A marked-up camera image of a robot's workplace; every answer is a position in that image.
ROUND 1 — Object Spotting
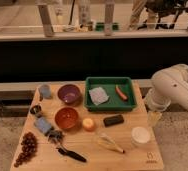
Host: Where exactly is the blue sponge block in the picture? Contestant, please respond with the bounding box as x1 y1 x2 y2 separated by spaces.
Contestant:
34 117 52 135

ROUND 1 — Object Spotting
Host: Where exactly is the green plastic tray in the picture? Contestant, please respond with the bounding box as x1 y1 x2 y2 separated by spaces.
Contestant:
84 77 137 111

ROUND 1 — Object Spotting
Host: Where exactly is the blue-grey cup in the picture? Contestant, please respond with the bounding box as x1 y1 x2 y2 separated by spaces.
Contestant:
38 84 51 99

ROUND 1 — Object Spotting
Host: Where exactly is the green box in background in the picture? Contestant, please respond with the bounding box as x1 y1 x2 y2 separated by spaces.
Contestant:
95 22 119 31

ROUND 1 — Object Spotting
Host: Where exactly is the black handled brush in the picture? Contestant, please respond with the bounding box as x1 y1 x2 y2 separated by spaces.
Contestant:
48 130 86 162

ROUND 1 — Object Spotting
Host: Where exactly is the small dark metal cup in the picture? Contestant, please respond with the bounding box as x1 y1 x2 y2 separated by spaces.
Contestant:
30 105 42 118

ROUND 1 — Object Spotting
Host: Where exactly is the orange yellow ball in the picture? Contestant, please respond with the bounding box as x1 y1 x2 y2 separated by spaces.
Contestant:
82 118 95 131

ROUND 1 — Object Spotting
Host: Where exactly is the grey sponge cloth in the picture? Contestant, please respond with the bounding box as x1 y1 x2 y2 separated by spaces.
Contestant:
89 87 109 105

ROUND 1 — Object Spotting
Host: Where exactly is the orange bowl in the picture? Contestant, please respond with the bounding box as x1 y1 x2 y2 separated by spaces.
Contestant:
54 107 79 130

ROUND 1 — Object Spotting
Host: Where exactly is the white round lid container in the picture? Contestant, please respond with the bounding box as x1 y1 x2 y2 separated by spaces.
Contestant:
131 127 151 146

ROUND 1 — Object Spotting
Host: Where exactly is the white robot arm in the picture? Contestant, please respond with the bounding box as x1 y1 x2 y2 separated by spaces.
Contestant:
144 64 188 127

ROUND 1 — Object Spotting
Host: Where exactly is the purple bowl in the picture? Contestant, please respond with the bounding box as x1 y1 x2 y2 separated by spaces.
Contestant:
57 84 81 104

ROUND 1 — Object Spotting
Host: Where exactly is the wooden cutting board table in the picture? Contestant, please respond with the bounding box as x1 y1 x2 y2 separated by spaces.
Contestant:
10 84 164 171

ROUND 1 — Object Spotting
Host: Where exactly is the brown grape bunch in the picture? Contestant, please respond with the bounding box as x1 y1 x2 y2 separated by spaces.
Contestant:
14 132 37 167

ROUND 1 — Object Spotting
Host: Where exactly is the black rectangular block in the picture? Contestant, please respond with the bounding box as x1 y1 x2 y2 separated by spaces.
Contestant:
103 115 124 127

